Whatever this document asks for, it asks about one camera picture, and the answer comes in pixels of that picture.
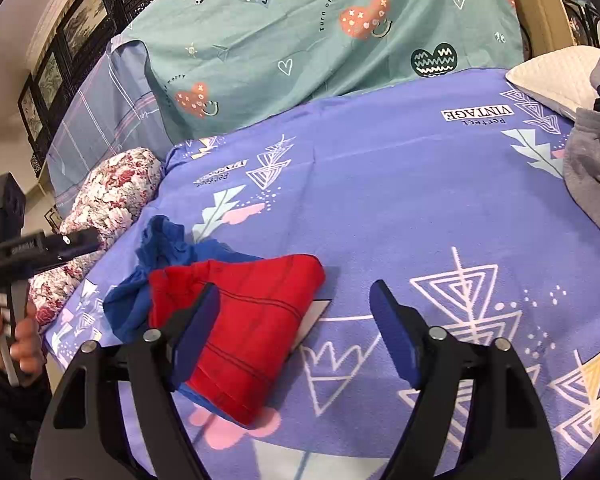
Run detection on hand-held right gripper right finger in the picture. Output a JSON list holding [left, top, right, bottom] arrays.
[[369, 280, 562, 480]]

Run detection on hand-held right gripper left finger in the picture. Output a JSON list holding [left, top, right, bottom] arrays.
[[30, 284, 222, 480]]

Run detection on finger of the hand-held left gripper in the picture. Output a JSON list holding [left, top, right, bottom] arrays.
[[44, 229, 102, 267]]

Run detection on blue and red pants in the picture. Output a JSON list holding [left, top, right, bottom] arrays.
[[102, 215, 328, 428]]

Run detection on person's left forearm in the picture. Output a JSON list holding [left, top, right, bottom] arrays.
[[0, 345, 53, 480]]

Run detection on person's left hand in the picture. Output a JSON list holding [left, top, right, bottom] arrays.
[[0, 300, 47, 386]]

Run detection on floral bolster pillow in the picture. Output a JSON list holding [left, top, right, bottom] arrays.
[[30, 147, 163, 328]]

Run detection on grey plaid pillow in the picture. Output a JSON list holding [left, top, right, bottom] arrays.
[[47, 40, 176, 216]]

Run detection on purple printed bed sheet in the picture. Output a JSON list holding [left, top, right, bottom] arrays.
[[45, 67, 600, 480]]

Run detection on grey garment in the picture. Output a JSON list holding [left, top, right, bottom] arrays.
[[562, 37, 600, 256]]

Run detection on white quilted pillow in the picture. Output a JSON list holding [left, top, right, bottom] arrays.
[[506, 45, 600, 122]]

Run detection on green heart print duvet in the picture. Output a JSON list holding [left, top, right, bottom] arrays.
[[115, 0, 526, 143]]

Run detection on wooden headboard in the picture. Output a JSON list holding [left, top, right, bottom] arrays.
[[500, 0, 581, 56]]

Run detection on dark display cabinet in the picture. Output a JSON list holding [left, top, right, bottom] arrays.
[[560, 0, 600, 48]]

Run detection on black framed wall pictures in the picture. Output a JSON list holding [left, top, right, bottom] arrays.
[[17, 0, 201, 161]]

